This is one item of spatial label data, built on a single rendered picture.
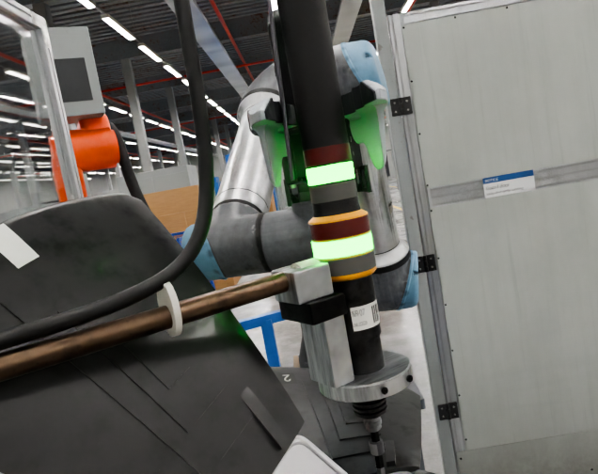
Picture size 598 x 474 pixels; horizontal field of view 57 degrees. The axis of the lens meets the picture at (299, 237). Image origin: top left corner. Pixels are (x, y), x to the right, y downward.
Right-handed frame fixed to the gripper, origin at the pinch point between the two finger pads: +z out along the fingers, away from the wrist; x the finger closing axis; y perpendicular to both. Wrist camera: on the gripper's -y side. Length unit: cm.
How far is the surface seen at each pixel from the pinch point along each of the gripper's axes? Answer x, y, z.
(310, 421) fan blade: 5.2, 28.5, -15.0
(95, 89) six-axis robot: 139, -85, -367
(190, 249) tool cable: 9.2, 8.1, 4.1
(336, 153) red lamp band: -0.6, 3.9, -1.3
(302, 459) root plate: 5.0, 22.4, 3.6
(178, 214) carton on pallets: 196, 23, -782
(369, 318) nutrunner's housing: -1.0, 15.6, -1.5
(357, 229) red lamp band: -1.2, 9.2, -1.0
